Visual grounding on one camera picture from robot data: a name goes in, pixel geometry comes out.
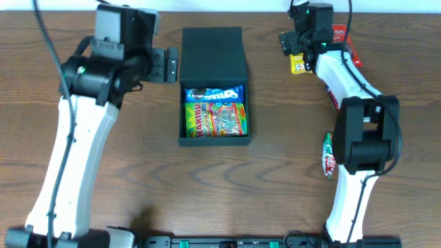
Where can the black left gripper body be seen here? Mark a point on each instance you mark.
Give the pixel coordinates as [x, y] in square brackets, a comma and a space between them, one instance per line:
[157, 65]

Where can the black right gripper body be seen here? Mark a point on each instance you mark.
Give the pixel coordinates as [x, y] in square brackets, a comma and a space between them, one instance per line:
[286, 44]

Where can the red candy bag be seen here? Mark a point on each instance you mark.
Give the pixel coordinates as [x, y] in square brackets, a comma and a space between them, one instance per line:
[339, 36]

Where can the yellow Hacks candy bag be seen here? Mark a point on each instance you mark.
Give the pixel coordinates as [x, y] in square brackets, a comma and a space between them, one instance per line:
[297, 64]

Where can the purple Dairy Milk chocolate bar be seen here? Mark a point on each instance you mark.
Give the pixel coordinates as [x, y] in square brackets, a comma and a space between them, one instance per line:
[333, 99]

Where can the black gift box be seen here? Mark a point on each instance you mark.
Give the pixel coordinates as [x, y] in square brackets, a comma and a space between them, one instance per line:
[212, 58]

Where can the blue Oreo cookie pack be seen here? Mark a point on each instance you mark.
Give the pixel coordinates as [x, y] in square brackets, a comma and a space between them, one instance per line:
[215, 95]

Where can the Haribo worms gummy bag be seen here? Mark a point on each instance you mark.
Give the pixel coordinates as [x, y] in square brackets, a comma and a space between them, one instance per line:
[215, 120]

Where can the green KitKat Chunky bar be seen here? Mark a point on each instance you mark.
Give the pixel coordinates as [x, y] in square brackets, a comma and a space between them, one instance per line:
[328, 160]

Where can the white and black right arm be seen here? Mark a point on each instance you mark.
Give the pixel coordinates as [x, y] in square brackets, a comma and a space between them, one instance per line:
[367, 139]

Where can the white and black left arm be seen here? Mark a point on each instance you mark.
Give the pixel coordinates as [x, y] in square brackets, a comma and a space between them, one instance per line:
[92, 91]

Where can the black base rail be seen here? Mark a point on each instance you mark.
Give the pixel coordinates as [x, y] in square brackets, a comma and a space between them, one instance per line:
[294, 239]

